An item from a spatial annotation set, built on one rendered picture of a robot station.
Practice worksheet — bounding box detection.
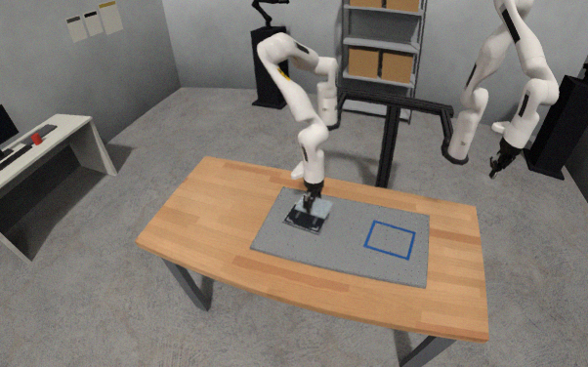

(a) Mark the blue tape rectangle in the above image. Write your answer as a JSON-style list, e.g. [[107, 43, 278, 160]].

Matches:
[[363, 220, 416, 261]]

